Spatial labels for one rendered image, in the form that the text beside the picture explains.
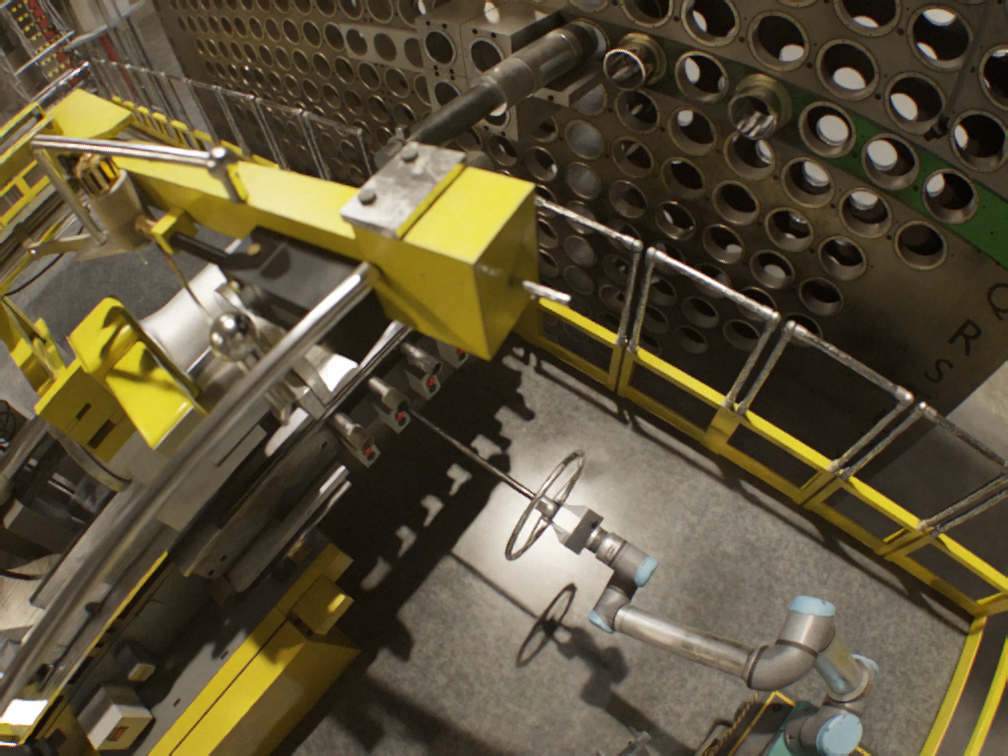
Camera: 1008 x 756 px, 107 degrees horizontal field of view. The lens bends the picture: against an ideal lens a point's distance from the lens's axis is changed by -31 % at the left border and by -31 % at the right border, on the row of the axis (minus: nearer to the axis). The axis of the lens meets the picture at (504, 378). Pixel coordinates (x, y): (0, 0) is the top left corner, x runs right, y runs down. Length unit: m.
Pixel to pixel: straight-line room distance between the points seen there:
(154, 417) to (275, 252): 0.42
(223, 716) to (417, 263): 1.89
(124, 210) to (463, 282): 0.59
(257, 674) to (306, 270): 1.68
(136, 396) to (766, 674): 1.40
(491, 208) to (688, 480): 2.26
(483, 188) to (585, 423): 2.25
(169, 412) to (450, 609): 1.77
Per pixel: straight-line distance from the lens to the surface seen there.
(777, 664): 1.36
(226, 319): 0.65
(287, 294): 0.54
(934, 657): 3.06
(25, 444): 1.89
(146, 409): 0.93
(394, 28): 3.53
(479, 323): 0.45
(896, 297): 2.73
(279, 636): 2.01
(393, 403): 1.76
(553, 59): 2.28
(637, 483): 2.55
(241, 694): 2.08
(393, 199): 0.44
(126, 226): 0.88
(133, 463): 1.54
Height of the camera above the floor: 2.37
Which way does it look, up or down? 59 degrees down
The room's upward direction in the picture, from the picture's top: 8 degrees counter-clockwise
